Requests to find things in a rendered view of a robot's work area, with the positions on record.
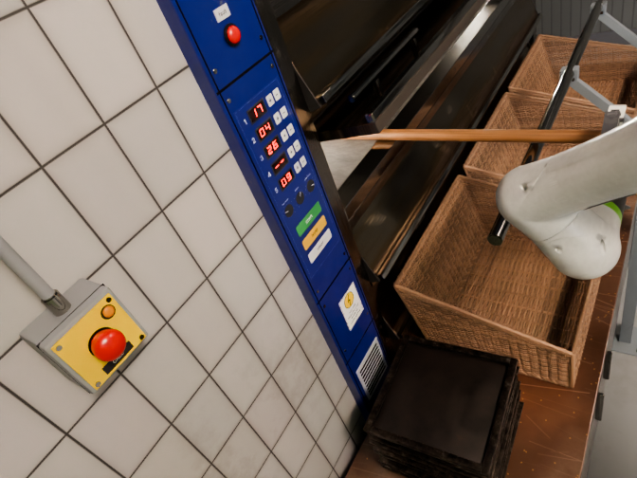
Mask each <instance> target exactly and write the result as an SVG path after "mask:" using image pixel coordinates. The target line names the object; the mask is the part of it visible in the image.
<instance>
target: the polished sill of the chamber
mask: <svg viewBox="0 0 637 478"><path fill-rule="evenodd" d="M509 1H510V0H489V1H488V2H487V4H486V5H485V6H484V7H483V9H482V10H481V11H480V13H479V14H478V15H477V16H476V18H475V19H474V20H473V21H472V23H471V24H470V25H469V26H468V28H467V29H466V30H465V31H464V33H463V34H462V36H461V37H460V38H459V39H458V41H457V42H456V43H455V44H454V46H453V47H452V48H451V49H450V50H449V52H448V53H447V54H446V56H445V57H444V58H443V60H442V61H441V62H439V64H438V65H437V66H436V67H435V69H434V70H433V71H432V72H431V74H430V75H429V76H428V78H427V79H426V80H425V81H424V83H423V84H422V85H421V86H420V88H419V89H418V90H417V91H416V93H415V94H414V95H413V96H412V98H411V99H410V100H409V102H408V103H407V104H406V105H405V107H404V108H403V109H402V111H401V112H400V113H399V114H398V116H397V117H396V118H395V119H394V121H393V122H392V123H391V125H390V126H389V127H388V128H387V129H416V128H417V126H418V125H419V124H420V122H421V121H422V120H423V118H424V117H425V116H426V114H427V113H428V111H429V110H430V108H431V107H432V106H433V104H434V103H435V102H436V101H437V100H438V98H439V97H440V96H441V94H442V93H443V92H444V90H445V89H446V87H447V86H448V84H449V83H450V82H451V80H452V79H453V78H454V76H455V75H456V73H457V72H458V71H459V69H460V68H461V67H462V65H463V64H464V62H465V61H466V59H467V58H468V57H469V55H470V54H471V53H472V51H473V50H474V48H475V47H476V46H477V44H478V43H479V42H480V40H481V39H482V37H483V36H484V34H485V33H486V32H487V30H489V29H490V27H491V26H492V25H493V23H494V22H495V20H496V19H497V18H498V16H499V15H500V14H501V12H502V11H503V9H504V8H505V6H506V5H507V4H508V2H509ZM406 142H407V141H406V140H378V141H377V142H376V143H375V145H374V146H373V147H372V149H371V150H370V151H369V152H368V154H366V155H365V156H364V158H363V159H362V160H361V161H360V163H359V164H358V165H357V166H356V168H355V169H354V170H353V172H352V173H351V174H350V175H349V177H348V178H347V179H346V180H345V182H344V183H343V184H342V186H341V187H340V188H339V189H338V194H339V197H340V200H341V202H342V205H343V208H344V210H345V213H346V215H347V218H348V221H349V220H350V218H351V217H352V216H353V214H354V213H355V211H356V210H357V208H358V207H359V206H360V204H361V203H362V202H363V200H364V199H365V198H366V196H367V195H368V193H369V192H370V191H371V189H372V188H373V186H374V185H375V184H376V182H377V181H378V179H379V178H380V177H381V175H382V174H384V172H385V171H386V170H387V168H388V167H389V165H390V164H391V162H392V161H393V160H394V158H395V157H396V155H397V154H398V153H399V151H400V150H401V149H402V147H403V146H404V145H405V143H406Z"/></svg>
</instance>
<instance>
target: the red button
mask: <svg viewBox="0 0 637 478"><path fill-rule="evenodd" d="M125 347H126V339H125V337H124V335H123V334H122V333H121V332H120V331H119V330H117V329H103V330H101V331H100V332H98V333H97V334H96V335H95V337H94V338H93V339H92V341H91V351H92V353H93V354H94V356H95V357H96V358H97V359H99V360H101V361H113V360H115V359H118V358H119V357H120V356H121V355H122V353H123V352H124V350H125Z"/></svg>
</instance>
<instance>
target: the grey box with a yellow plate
mask: <svg viewBox="0 0 637 478"><path fill-rule="evenodd" d="M63 296H64V297H65V298H66V299H67V300H68V301H69V302H70V303H71V307H70V309H69V310H68V311H67V312H66V313H65V314H63V315H62V316H59V317H56V316H55V315H54V314H53V313H52V312H51V311H49V310H48V309H46V310H45V311H43V312H42V313H41V314H40V315H39V316H38V317H37V318H36V319H35V320H33V321H32V322H31V323H30V324H29V325H28V326H27V327H26V328H24V329H23V330H22V331H21V332H20V334H19V335H20V338H21V339H22V340H24V341H25V342H26V343H27V344H28V345H29V346H31V347H32V348H33V349H34V350H35V351H36V352H37V353H39V354H40V355H41V356H42V357H43V358H44V359H46V360H47V361H48V362H49V363H50V364H51V365H52V366H54V367H55V368H56V369H57V370H58V371H59V372H60V373H62V374H63V375H64V376H65V377H66V378H68V379H69V380H71V381H72V382H74V383H76V384H77V385H79V386H80V387H82V388H84V390H86V391H87V392H88V393H89V394H90V393H91V394H95V393H96V392H97V391H98V390H99V389H100V388H101V387H102V386H103V385H104V384H105V382H106V381H107V380H108V379H109V378H110V377H111V376H112V375H113V374H114V373H115V372H116V370H117V369H118V368H119V367H120V366H121V365H122V364H123V363H124V361H125V360H126V359H127V358H129V357H130V356H131V355H132V354H133V353H134V351H135V350H136V349H137V348H138V346H139V345H140V344H141V343H142V342H144V340H145V339H146V338H147V337H148V332H147V331H146V330H145V329H144V327H143V326H142V325H141V324H140V323H139V322H138V321H137V319H136V318H135V317H134V316H133V315H132V313H131V312H130V311H129V310H128V309H127V308H126V307H125V305H124V304H123V303H122V302H121V301H120V300H119V298H118V297H117V296H116V295H115V294H114V292H113V291H112V290H111V289H110V288H109V287H107V286H105V285H104V284H102V285H100V284H97V283H94V282H91V281H88V280H86V279H84V278H80V279H79V280H78V281H77V282H76V283H75V284H73V285H72V286H71V287H69V288H68V289H67V290H66V292H65V293H64V294H63ZM107 304H111V305H113V306H114V307H115V309H116V313H115V315H114V316H113V317H112V318H111V319H109V320H105V319H104V318H102V317H101V315H100V312H101V310H102V308H103V307H104V306H106V305H107ZM103 329H117V330H119V331H120V332H121V333H122V334H123V335H124V337H125V339H126V347H125V350H124V352H123V353H122V355H121V356H120V357H119V358H117V359H115V360H113V361H101V360H99V359H97V358H96V357H95V356H94V354H93V353H92V351H91V341H92V339H93V338H94V337H95V335H96V334H97V333H98V332H100V331H101V330H103Z"/></svg>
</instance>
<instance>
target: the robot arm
mask: <svg viewBox="0 0 637 478"><path fill-rule="evenodd" d="M626 109H627V106H626V105H625V104H621V105H610V107H609V110H608V112H605V114H604V116H605V117H604V122H603V126H602V131H601V135H600V136H597V137H595V138H592V139H590V140H588V141H585V142H583V143H581V144H579V145H576V146H574V147H573V148H570V149H568V150H565V151H563V152H560V153H558V154H556V155H554V156H549V157H546V158H543V159H541V160H538V161H535V162H532V163H528V164H525V165H521V166H518V167H517V168H515V169H513V170H511V171H510V172H508V173H507V174H506V175H505V176H504V177H503V178H502V180H501V181H500V183H499V185H498V188H497V191H496V204H497V207H498V210H499V212H500V214H501V215H502V216H503V218H504V219H505V220H507V221H508V222H509V223H510V224H512V225H513V226H514V227H516V228H517V229H518V230H520V231H521V232H522V233H523V234H525V235H526V236H527V237H528V238H529V239H530V240H531V241H532V242H533V243H534V244H535V245H536V246H537V247H538V248H539V249H540V250H541V251H542V252H543V253H544V255H545V256H546V257H547V258H548V259H549V260H550V261H551V263H552V264H553V265H554V266H555V267H556V268H557V269H558V270H559V271H560V272H561V273H563V274H565V275H567V276H569V277H571V278H575V279H579V280H589V279H595V278H598V277H601V276H603V275H605V274H606V273H608V272H609V271H611V270H612V269H613V268H614V266H615V265H616V264H617V262H618V260H619V258H620V255H621V241H620V227H621V222H622V218H623V214H624V211H625V210H630V206H629V205H627V204H626V201H627V197H629V196H632V195H635V194H637V117H635V118H633V119H630V120H629V121H627V122H625V118H624V115H625V112H626ZM622 122H625V123H623V124H622Z"/></svg>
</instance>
